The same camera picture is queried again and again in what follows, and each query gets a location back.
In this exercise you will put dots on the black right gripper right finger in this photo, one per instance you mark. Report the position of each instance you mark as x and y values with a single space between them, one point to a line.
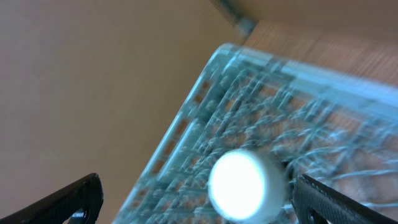
316 203

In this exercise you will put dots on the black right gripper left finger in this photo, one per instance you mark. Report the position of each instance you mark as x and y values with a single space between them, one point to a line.
79 202

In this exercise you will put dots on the grey-green bowl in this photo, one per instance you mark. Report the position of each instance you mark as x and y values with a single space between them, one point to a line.
247 187

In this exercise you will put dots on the grey dishwasher rack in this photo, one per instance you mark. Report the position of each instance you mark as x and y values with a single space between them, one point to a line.
336 128

